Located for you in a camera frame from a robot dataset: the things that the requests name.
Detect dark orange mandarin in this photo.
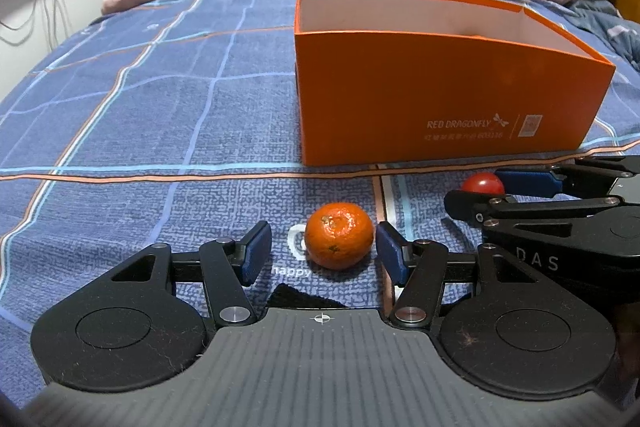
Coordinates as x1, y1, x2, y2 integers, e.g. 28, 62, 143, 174
305, 202, 375, 270

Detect orange cardboard box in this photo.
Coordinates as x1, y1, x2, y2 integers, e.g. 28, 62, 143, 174
292, 0, 617, 168

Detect grey-blue quilt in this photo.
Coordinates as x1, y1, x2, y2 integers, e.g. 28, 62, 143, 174
565, 0, 640, 72

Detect black cloth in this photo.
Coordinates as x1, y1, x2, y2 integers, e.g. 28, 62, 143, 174
270, 283, 351, 310

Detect red cherry tomato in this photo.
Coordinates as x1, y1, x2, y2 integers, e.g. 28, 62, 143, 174
461, 173, 506, 196

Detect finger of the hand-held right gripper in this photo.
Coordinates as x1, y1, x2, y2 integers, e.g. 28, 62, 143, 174
444, 188, 627, 239
496, 153, 640, 198

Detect blue plaid bed sheet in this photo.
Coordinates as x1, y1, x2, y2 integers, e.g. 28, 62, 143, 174
0, 0, 640, 403

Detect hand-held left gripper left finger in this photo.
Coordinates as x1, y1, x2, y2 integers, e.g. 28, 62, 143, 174
64, 221, 273, 329

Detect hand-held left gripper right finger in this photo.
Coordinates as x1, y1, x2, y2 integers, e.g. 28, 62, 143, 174
375, 221, 583, 329

